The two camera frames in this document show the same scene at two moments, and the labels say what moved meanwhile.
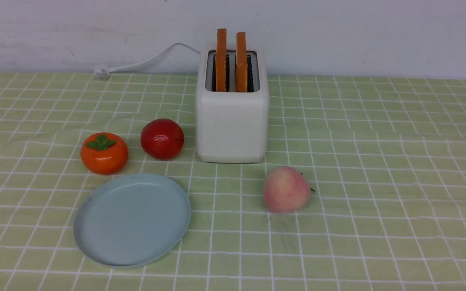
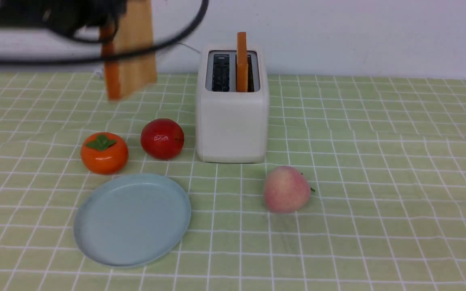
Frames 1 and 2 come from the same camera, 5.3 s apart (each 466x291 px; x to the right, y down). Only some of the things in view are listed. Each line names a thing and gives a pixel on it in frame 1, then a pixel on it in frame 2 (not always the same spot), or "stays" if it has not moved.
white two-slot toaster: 231,126 stays
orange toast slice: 241,70 stays
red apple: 162,139 stays
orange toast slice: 221,60 to 132,30
